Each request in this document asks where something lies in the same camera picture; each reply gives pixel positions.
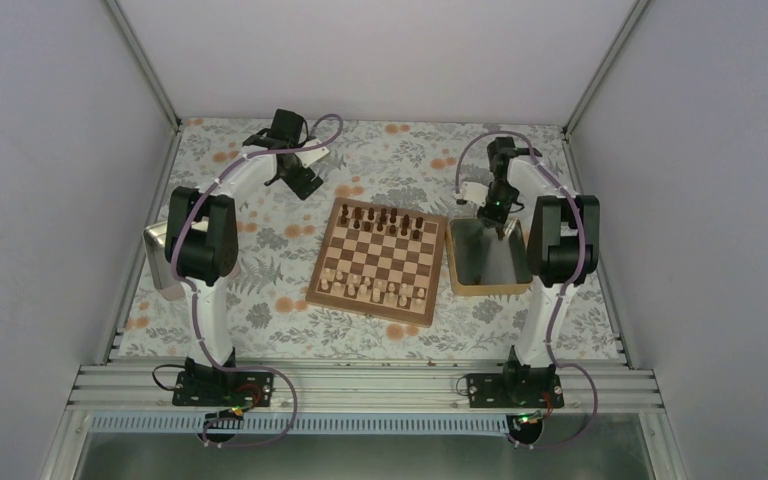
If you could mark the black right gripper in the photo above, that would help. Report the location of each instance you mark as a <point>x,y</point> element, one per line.
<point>498,219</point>

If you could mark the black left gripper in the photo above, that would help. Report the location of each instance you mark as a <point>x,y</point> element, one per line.
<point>297,185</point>

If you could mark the yellow metal tin box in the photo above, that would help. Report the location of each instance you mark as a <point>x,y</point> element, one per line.
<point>480,264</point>

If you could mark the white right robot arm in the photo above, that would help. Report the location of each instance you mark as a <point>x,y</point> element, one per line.
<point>563,242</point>

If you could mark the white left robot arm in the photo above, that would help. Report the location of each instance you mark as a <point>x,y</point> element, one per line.
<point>252,168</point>

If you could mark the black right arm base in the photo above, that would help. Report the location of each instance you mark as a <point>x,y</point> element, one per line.
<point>538,388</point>

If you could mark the metal tin under left arm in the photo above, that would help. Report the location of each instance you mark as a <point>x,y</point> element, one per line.
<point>156,258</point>

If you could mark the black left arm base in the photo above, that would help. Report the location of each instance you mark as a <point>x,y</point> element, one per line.
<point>223,390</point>

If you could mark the floral table mat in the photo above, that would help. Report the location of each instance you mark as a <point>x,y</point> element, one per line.
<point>404,165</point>

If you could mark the wooden chessboard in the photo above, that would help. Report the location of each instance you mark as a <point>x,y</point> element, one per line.
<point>372,260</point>

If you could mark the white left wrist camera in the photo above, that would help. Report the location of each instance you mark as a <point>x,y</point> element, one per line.
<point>316,153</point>

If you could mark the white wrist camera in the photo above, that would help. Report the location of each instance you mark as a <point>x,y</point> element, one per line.
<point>316,153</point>
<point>471,192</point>

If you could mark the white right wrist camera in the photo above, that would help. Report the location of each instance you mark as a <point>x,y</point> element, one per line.
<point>471,192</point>

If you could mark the aluminium rail frame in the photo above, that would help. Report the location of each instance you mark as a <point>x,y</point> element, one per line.
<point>370,387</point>

